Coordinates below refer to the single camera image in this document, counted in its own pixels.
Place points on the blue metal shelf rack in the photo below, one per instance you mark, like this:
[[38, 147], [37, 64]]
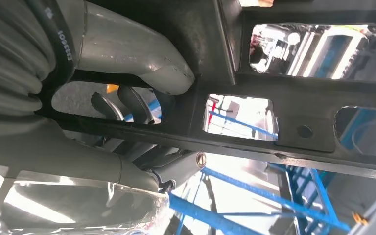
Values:
[[207, 211]]

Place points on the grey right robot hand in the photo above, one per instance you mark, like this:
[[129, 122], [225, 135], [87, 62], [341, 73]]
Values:
[[61, 168]]

